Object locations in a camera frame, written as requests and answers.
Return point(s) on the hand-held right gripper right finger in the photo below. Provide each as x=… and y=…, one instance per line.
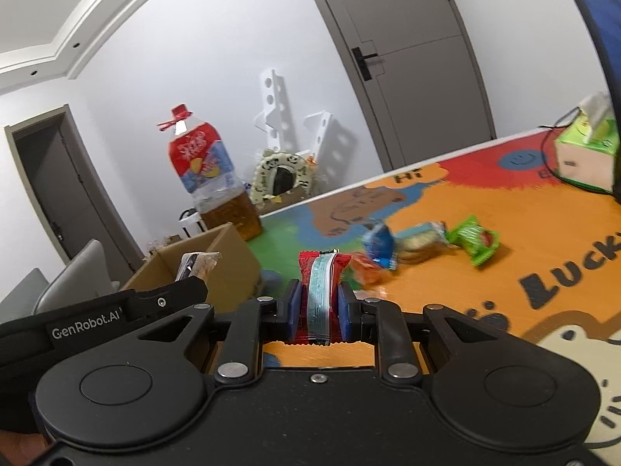
x=347, y=313

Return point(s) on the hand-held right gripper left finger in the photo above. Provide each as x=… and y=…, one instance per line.
x=294, y=310

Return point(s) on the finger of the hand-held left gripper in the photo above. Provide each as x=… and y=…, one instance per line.
x=170, y=296

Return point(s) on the red snack packet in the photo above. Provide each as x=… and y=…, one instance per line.
x=320, y=291

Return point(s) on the orange snack packet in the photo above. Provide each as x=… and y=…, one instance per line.
x=366, y=269

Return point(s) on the silver snack packet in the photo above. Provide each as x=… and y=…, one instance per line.
x=206, y=264

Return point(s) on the brown cardboard box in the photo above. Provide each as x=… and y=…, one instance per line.
x=233, y=262

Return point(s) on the blue snack packet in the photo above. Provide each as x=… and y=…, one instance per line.
x=381, y=245

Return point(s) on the clear round biscuit packet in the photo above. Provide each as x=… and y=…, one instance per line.
x=419, y=242

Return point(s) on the green snack packet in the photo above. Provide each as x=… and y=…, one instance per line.
x=470, y=238

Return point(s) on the person's left hand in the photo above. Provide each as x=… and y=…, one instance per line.
x=19, y=449

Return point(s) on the grey chair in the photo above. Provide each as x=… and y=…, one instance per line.
x=22, y=289
x=77, y=276

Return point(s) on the black shoe rack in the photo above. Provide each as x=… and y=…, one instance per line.
x=189, y=218

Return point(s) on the large iced tea bottle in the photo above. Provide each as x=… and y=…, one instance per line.
x=208, y=170

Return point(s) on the colourful printed table mat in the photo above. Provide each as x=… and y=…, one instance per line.
x=485, y=291

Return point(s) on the dark grey side door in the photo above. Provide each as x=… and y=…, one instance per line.
x=63, y=189

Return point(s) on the short white perforated board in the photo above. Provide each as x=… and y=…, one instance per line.
x=318, y=131

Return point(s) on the tall white perforated board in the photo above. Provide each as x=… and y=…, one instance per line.
x=271, y=102

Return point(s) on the grey room door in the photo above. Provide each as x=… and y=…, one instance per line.
x=412, y=58

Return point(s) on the green tissue box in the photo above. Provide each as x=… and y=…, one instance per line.
x=582, y=155

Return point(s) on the black laptop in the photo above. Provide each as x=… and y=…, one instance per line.
x=606, y=43

